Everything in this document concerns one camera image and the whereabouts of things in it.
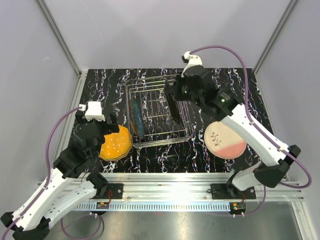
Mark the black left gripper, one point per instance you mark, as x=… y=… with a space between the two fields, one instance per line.
x=113 y=127

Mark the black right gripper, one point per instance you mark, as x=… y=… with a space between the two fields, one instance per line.
x=179 y=80

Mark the orange dotted scalloped plate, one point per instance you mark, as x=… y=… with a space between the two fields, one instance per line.
x=119 y=141

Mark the blue round plate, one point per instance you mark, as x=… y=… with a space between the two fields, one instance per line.
x=136 y=118

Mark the dark brown round plate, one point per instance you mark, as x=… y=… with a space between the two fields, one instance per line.
x=173 y=107

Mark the metal wire dish rack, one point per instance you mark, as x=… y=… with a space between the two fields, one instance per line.
x=159 y=126

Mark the cream pink floral plate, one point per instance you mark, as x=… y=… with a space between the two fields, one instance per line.
x=223 y=142

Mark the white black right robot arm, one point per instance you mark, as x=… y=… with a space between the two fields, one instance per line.
x=227 y=108

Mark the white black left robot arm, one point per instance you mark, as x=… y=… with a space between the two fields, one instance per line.
x=34 y=219

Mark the green dotted scalloped plate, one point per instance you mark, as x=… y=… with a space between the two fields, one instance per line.
x=109 y=154

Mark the left green circuit board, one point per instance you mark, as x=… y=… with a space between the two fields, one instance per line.
x=102 y=205

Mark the green circuit board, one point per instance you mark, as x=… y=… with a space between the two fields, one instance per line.
x=238 y=208
x=102 y=205

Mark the right green circuit board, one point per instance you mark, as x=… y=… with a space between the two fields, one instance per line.
x=238 y=208

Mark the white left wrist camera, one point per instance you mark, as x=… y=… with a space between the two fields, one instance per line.
x=93 y=111

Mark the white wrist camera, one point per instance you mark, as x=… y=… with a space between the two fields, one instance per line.
x=93 y=111
x=191 y=60

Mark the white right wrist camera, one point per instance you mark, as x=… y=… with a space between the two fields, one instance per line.
x=191 y=60

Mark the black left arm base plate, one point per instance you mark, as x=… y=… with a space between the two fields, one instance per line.
x=115 y=190

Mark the white slotted cable duct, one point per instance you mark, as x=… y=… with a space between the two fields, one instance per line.
x=207 y=206

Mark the aluminium mounting rail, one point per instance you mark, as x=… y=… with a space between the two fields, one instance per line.
x=179 y=187

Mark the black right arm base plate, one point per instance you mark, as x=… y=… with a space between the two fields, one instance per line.
x=222 y=191

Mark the right aluminium frame post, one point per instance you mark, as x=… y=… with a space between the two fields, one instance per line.
x=275 y=34

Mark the aluminium frame post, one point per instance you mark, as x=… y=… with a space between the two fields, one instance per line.
x=275 y=34
x=45 y=11

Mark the left aluminium frame post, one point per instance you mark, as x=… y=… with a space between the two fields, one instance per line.
x=45 y=11

